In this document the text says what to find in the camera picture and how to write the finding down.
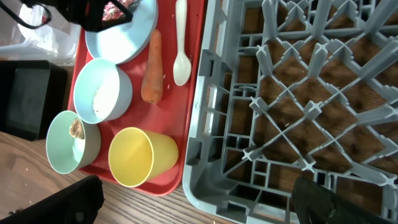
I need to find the mint green bowl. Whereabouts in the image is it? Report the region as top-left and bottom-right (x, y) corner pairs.
(46, 110), (101, 174)

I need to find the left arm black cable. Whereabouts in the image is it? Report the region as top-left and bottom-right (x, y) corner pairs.
(0, 0), (53, 30)

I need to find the red serving tray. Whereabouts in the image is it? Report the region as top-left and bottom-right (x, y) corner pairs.
(80, 0), (207, 196)

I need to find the large light blue plate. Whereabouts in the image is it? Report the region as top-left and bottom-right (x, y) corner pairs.
(85, 0), (159, 64)

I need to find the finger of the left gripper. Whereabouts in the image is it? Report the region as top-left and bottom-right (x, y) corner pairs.
(20, 0), (133, 32)

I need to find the yellow plastic cup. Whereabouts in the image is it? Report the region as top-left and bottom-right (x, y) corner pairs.
(108, 127), (179, 188)

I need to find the black plastic tray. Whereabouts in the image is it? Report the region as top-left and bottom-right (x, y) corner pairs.
(1, 60), (68, 141)

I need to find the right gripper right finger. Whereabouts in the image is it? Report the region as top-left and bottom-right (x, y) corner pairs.
(292, 177), (389, 224)

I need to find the grey dishwasher rack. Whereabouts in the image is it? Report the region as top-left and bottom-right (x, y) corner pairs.
(182, 0), (397, 223)

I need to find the white rice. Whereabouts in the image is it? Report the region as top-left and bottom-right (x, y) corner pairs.
(93, 83), (117, 119)

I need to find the white plastic spoon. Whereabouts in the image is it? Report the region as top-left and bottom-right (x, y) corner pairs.
(173, 0), (192, 86)

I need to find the red snack wrapper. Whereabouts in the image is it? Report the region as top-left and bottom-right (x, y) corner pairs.
(102, 0), (140, 21)

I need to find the clear plastic bin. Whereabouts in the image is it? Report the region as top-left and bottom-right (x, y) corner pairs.
(1, 6), (81, 66)

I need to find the brown food scrap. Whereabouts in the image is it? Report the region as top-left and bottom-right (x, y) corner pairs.
(69, 118), (85, 139)

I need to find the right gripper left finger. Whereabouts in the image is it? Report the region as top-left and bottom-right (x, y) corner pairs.
(1, 175), (104, 224)

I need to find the orange carrot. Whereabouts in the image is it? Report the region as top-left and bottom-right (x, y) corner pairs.
(141, 29), (164, 103)

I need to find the light blue bowl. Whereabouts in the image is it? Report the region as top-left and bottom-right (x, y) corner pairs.
(73, 58), (133, 124)

